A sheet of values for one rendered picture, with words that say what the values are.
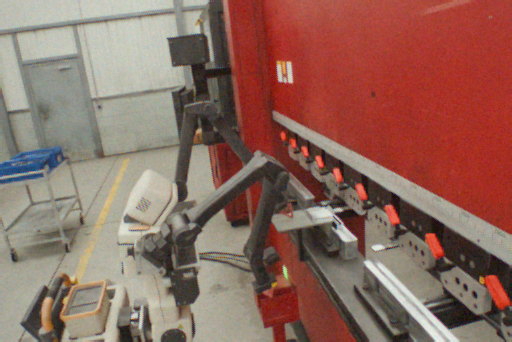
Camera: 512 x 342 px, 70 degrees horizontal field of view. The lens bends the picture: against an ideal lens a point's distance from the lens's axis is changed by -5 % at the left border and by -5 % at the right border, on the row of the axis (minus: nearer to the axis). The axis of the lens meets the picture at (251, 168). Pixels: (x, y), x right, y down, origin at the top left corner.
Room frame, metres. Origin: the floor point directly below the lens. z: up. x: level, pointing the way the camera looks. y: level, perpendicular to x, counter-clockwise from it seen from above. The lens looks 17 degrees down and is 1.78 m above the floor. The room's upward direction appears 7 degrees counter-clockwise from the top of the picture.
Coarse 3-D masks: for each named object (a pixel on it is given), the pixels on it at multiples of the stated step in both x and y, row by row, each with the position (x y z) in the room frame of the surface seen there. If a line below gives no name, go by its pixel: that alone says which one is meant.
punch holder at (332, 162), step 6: (330, 156) 1.53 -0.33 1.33; (330, 162) 1.53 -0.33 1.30; (336, 162) 1.47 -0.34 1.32; (342, 162) 1.44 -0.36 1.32; (330, 168) 1.53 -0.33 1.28; (336, 168) 1.46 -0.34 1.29; (342, 168) 1.44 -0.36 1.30; (330, 174) 1.53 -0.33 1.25; (342, 174) 1.44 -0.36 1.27; (330, 180) 1.54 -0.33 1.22; (330, 186) 1.54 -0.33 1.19; (336, 186) 1.47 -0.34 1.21; (336, 192) 1.47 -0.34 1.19; (342, 192) 1.44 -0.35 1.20
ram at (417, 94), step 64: (320, 0) 1.53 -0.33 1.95; (384, 0) 1.06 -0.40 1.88; (448, 0) 0.81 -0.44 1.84; (320, 64) 1.58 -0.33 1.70; (384, 64) 1.07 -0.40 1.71; (448, 64) 0.80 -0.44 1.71; (320, 128) 1.63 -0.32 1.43; (384, 128) 1.08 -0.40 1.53; (448, 128) 0.80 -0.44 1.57; (448, 192) 0.79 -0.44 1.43
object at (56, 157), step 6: (36, 150) 4.37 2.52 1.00; (42, 150) 4.38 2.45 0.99; (48, 150) 4.39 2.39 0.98; (54, 150) 4.40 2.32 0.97; (60, 150) 4.34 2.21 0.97; (18, 156) 4.24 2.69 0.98; (24, 156) 4.24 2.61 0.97; (30, 156) 4.03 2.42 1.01; (54, 156) 4.10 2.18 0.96; (60, 156) 4.30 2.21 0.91; (54, 162) 4.08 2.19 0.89; (60, 162) 4.23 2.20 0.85
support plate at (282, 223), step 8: (312, 208) 1.77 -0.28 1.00; (320, 208) 1.76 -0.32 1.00; (280, 216) 1.72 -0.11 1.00; (296, 216) 1.70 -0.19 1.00; (304, 216) 1.69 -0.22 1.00; (280, 224) 1.63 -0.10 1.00; (288, 224) 1.62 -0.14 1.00; (296, 224) 1.61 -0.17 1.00; (304, 224) 1.60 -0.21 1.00; (312, 224) 1.59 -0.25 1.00; (320, 224) 1.59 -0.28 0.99; (280, 232) 1.57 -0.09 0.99
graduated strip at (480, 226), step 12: (288, 120) 2.14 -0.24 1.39; (312, 132) 1.74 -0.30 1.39; (336, 144) 1.46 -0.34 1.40; (348, 156) 1.35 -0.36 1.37; (360, 156) 1.25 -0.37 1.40; (372, 168) 1.16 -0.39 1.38; (396, 180) 1.02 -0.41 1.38; (420, 192) 0.90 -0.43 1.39; (432, 204) 0.85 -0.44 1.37; (444, 204) 0.80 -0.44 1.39; (456, 216) 0.76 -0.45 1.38; (468, 216) 0.72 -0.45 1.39; (480, 228) 0.69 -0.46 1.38; (492, 228) 0.65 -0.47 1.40; (492, 240) 0.65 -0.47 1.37; (504, 240) 0.62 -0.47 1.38
